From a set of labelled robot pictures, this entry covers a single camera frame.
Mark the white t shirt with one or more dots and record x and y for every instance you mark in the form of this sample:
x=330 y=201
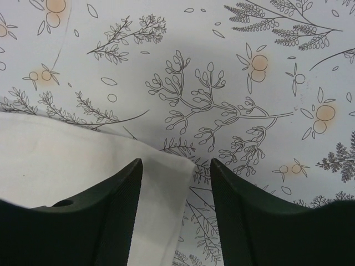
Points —
x=44 y=161

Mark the floral patterned table cloth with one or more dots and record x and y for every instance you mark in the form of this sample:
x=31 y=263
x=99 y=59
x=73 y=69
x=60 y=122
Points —
x=265 y=87

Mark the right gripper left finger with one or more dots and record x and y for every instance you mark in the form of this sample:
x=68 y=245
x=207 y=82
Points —
x=94 y=227

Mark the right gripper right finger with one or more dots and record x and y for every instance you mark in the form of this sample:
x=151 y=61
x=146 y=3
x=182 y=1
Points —
x=257 y=228

